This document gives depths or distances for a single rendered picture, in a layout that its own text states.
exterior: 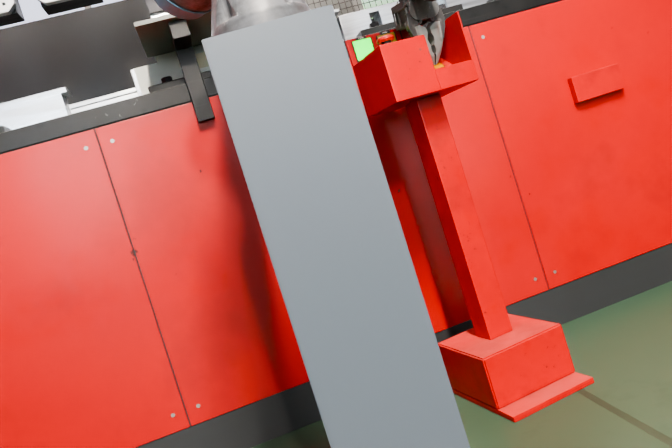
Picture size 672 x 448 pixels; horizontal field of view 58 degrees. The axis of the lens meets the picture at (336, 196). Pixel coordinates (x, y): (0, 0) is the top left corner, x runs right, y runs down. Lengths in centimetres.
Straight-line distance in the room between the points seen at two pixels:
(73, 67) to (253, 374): 122
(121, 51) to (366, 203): 153
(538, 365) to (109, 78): 159
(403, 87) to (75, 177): 77
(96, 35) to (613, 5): 160
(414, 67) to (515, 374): 66
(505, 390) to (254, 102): 81
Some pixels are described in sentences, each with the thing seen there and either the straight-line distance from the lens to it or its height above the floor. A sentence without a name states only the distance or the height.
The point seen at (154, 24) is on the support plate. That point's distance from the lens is 144.
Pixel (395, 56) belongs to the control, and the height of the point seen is 75.
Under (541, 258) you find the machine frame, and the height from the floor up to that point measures 19.
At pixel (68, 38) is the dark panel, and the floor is 126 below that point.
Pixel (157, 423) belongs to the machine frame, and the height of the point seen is 13.
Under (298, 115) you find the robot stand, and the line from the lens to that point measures 81.
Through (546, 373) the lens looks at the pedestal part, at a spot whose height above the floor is 4.
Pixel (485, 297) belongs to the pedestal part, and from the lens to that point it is 137.
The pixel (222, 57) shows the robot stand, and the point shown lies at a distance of 83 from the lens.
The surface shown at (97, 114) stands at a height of 86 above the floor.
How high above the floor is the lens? 55
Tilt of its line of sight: 2 degrees down
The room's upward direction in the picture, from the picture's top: 17 degrees counter-clockwise
